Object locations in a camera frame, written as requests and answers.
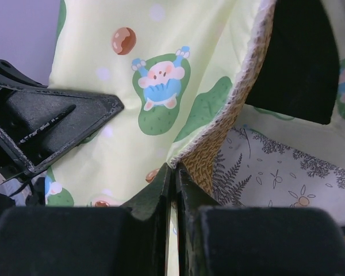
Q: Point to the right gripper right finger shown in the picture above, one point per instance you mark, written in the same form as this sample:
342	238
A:
218	240

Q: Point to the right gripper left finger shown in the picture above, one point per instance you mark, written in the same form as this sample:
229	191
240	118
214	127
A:
131	239

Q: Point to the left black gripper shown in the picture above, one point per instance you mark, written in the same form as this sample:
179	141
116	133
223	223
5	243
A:
38	125

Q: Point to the avocado print cushion mat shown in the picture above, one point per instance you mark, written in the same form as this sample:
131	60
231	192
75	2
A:
182	69

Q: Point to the green avocado pet tent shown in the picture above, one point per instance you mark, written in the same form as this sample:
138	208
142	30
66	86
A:
299	96

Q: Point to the floral table mat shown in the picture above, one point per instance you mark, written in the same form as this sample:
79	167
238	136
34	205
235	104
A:
252	170

